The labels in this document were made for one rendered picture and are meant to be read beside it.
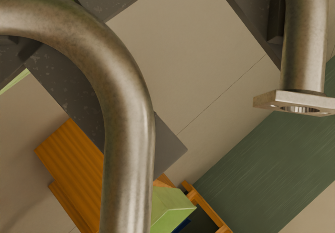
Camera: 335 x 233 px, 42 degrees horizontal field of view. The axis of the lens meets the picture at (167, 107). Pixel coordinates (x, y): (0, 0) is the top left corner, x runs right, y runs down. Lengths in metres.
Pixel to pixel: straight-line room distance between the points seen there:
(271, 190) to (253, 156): 0.53
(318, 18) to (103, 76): 0.15
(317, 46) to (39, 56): 0.19
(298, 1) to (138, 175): 0.16
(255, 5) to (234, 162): 6.02
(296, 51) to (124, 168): 0.14
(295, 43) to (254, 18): 0.06
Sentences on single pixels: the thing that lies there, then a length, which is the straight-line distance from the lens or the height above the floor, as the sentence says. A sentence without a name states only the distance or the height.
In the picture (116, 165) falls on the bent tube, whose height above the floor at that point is 1.14.
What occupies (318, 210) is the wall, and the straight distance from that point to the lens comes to 6.31.
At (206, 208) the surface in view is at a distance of 5.73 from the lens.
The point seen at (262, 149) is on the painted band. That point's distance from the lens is 6.38.
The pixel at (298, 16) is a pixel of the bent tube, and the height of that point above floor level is 1.13.
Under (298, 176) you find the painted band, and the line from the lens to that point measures 6.33.
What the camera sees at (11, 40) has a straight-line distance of 0.30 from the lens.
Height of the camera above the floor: 1.22
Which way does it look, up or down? 21 degrees down
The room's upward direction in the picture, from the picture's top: 137 degrees clockwise
